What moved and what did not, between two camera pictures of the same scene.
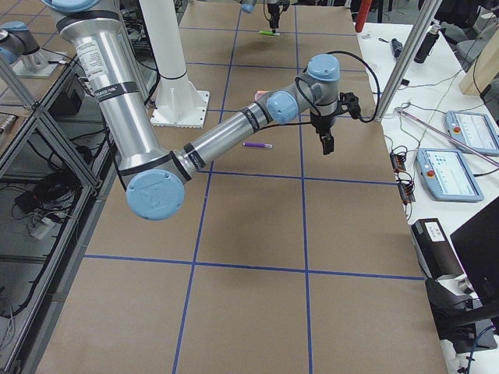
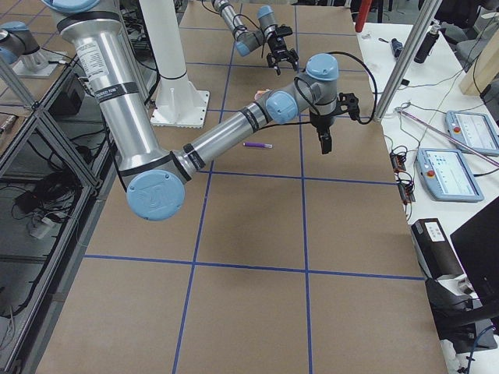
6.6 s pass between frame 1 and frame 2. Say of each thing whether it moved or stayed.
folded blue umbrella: stayed
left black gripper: moved
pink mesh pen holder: stayed
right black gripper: stayed
